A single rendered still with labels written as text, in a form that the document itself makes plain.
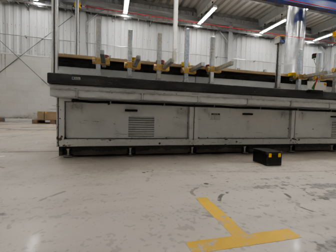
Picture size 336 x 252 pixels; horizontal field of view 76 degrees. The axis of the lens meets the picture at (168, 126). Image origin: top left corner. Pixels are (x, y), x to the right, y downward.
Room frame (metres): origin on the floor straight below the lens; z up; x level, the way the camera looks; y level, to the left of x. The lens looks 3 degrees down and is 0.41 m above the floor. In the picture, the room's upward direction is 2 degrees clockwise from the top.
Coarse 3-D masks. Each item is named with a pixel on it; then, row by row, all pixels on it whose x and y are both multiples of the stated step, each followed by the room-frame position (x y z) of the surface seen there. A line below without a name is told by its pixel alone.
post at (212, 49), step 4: (212, 36) 2.00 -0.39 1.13; (212, 40) 2.00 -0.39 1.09; (212, 44) 2.00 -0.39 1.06; (212, 48) 2.00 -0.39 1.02; (212, 52) 2.00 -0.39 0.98; (212, 56) 2.00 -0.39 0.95; (212, 60) 2.00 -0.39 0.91; (212, 64) 2.00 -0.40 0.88; (212, 72) 2.00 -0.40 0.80; (212, 76) 2.00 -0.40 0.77; (208, 80) 2.02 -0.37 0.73; (212, 80) 2.00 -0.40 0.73
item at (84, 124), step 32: (64, 64) 1.88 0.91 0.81; (64, 128) 1.89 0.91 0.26; (96, 128) 1.98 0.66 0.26; (128, 128) 2.05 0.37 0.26; (160, 128) 2.14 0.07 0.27; (192, 128) 2.19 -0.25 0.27; (224, 128) 2.32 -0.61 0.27; (256, 128) 2.42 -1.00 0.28; (288, 128) 2.54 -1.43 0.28; (320, 128) 2.66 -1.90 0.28
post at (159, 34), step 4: (160, 32) 1.88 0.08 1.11; (160, 36) 1.87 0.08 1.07; (160, 40) 1.87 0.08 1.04; (160, 44) 1.87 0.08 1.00; (160, 48) 1.87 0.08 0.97; (160, 52) 1.87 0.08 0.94; (156, 56) 1.90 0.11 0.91; (160, 56) 1.87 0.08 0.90; (156, 60) 1.89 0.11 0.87; (160, 60) 1.87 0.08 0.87; (156, 72) 1.88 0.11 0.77; (160, 72) 1.87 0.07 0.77; (156, 76) 1.88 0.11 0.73; (160, 76) 1.87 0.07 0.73
